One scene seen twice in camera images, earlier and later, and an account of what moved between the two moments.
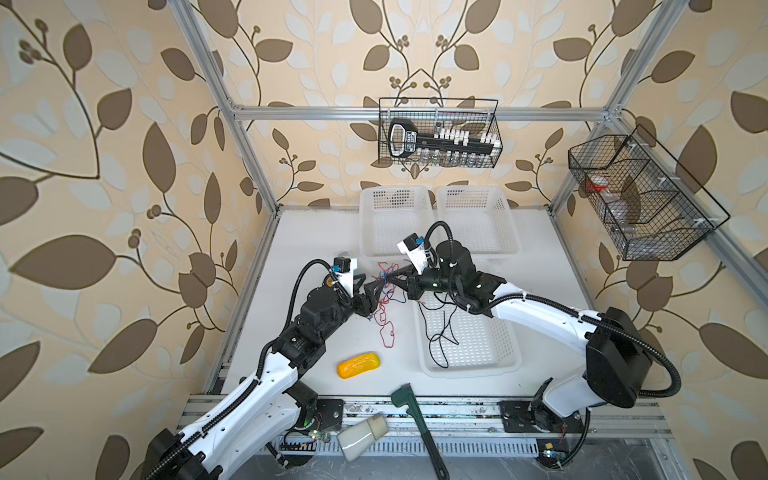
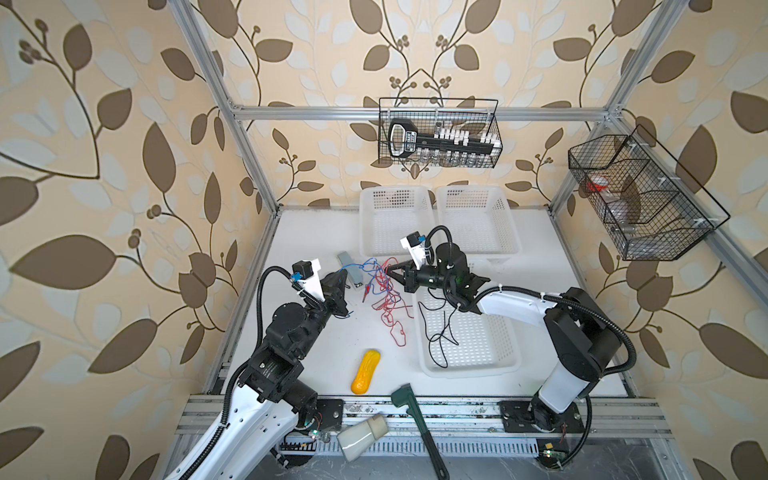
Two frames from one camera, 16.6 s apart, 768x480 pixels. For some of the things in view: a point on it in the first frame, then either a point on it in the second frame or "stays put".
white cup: [359, 436] stays put
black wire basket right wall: [653, 209] stays put
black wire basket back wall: [453, 132] stays put
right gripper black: [410, 282] stays put
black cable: [439, 340] → [449, 328]
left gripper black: [367, 303] → [332, 282]
